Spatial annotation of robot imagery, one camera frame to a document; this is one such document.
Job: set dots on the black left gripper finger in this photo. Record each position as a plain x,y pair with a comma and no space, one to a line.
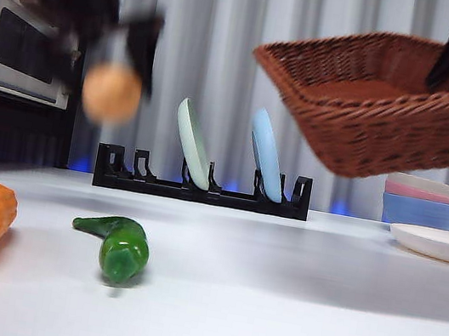
145,51
66,59

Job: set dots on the tan potato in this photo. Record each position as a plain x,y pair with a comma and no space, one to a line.
111,93

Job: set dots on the brown wicker basket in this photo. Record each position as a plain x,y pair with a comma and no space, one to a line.
386,130

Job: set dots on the green cucumber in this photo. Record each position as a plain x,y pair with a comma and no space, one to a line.
124,250

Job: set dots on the white microwave oven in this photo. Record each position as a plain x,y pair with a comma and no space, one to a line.
24,48

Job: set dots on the grey curtain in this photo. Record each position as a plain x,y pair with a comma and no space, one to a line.
227,48

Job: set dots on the pale green plate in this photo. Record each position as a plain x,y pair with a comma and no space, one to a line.
193,145

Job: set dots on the cream bowl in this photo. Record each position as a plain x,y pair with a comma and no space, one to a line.
432,186

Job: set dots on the pink bowl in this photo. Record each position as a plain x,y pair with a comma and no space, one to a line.
414,193

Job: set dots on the black dish rack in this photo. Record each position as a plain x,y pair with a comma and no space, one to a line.
160,188

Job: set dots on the blue bowl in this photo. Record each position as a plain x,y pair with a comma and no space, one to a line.
420,211

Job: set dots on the pale blue plate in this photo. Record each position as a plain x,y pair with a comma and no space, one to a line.
266,149

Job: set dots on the white flat plate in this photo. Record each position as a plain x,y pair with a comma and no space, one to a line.
440,245

